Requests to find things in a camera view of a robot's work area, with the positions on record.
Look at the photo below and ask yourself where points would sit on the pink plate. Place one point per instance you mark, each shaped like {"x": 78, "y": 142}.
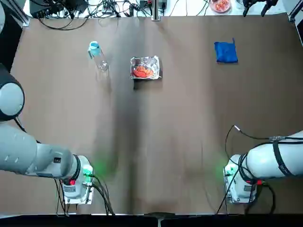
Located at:
{"x": 214, "y": 9}

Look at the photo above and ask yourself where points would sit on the black tripod stand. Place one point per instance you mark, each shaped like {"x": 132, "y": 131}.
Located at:
{"x": 247, "y": 7}

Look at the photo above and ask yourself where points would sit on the hub with red plugs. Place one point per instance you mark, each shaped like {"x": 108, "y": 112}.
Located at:
{"x": 106, "y": 10}

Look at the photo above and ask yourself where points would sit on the silver aluminium post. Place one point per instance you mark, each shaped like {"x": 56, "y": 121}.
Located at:
{"x": 156, "y": 11}

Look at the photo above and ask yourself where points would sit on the red orange food pieces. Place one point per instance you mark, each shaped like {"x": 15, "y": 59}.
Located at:
{"x": 142, "y": 71}

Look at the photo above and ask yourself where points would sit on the red cooked shrimp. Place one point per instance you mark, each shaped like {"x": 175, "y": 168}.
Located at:
{"x": 221, "y": 4}

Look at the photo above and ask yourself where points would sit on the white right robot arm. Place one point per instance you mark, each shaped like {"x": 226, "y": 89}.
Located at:
{"x": 265, "y": 160}

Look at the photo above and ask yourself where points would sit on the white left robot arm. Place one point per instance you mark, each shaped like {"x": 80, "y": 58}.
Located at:
{"x": 47, "y": 163}

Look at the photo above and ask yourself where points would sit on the aluminum foil pan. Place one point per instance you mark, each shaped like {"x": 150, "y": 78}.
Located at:
{"x": 156, "y": 62}

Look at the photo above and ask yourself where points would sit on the black power brick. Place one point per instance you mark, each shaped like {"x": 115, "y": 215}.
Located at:
{"x": 75, "y": 6}

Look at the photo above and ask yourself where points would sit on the aluminium corner frame post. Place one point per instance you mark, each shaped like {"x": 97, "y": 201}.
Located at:
{"x": 294, "y": 11}
{"x": 23, "y": 19}

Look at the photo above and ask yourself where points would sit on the clear bottle light blue cap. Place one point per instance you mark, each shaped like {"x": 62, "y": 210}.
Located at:
{"x": 98, "y": 55}

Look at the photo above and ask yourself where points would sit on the blue dishcloth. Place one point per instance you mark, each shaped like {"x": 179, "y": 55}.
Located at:
{"x": 226, "y": 53}

